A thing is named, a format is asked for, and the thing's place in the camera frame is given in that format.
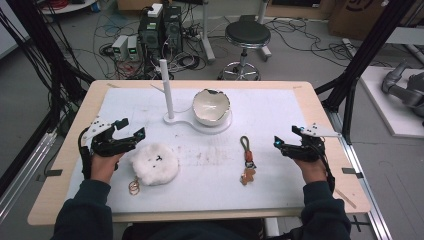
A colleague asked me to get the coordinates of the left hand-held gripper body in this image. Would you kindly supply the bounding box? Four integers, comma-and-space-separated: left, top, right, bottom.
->
81, 115, 138, 158

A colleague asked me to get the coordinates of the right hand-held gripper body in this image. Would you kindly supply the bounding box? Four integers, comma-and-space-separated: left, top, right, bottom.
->
280, 123, 343, 164

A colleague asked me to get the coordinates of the person's right hand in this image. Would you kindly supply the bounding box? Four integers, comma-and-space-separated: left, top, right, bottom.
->
293, 157, 329, 185

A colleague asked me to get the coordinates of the person's left hand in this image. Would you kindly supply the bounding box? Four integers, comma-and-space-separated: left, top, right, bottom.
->
89, 151, 125, 185

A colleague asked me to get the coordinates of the white branched stand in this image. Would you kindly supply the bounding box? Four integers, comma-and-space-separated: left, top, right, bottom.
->
149, 58, 234, 136

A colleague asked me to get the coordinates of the wooden table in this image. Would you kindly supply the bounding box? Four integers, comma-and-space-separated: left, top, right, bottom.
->
26, 79, 372, 227

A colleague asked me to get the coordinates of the white eggshell-shaped bowl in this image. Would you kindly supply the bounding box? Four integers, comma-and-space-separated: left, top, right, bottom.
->
191, 88, 232, 127

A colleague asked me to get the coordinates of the grey power supply unit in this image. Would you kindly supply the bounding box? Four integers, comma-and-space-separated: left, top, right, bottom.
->
111, 34, 130, 62
127, 35, 141, 62

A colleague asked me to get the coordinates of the white table mat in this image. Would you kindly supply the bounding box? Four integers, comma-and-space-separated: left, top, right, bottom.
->
65, 86, 310, 215

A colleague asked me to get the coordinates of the white floor board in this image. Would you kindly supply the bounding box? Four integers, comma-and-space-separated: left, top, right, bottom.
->
359, 65, 424, 140

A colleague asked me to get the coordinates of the black computer tower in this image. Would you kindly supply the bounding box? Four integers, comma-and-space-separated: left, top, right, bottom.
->
137, 8, 165, 63
162, 4, 184, 56

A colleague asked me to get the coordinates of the white metal stand leg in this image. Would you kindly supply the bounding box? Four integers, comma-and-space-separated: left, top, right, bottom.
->
199, 0, 217, 65
255, 0, 273, 62

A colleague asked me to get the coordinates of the black round stool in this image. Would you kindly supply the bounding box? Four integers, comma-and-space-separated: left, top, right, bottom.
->
217, 19, 273, 82

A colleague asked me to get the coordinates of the person's lap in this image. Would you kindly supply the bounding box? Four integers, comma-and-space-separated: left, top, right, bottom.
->
121, 218, 268, 240

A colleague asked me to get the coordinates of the white box on tower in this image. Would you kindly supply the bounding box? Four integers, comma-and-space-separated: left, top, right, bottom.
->
146, 2, 164, 19

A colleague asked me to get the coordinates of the brown cardboard box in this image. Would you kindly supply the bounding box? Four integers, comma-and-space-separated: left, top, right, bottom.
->
327, 0, 424, 42

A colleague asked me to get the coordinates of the gingerbread figure keychain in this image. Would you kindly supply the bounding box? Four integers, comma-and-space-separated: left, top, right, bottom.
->
238, 135, 258, 187

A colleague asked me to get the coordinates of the white fluffy keychain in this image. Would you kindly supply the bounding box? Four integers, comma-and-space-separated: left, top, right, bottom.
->
127, 142, 181, 197

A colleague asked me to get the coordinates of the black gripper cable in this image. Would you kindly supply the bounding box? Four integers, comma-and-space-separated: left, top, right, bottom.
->
316, 141, 336, 194

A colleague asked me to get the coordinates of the aluminium rail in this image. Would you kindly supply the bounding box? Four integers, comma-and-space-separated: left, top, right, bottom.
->
324, 108, 395, 240
0, 130, 58, 224

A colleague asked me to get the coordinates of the black metal frame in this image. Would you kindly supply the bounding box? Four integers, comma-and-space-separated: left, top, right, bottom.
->
0, 0, 97, 198
314, 0, 418, 145

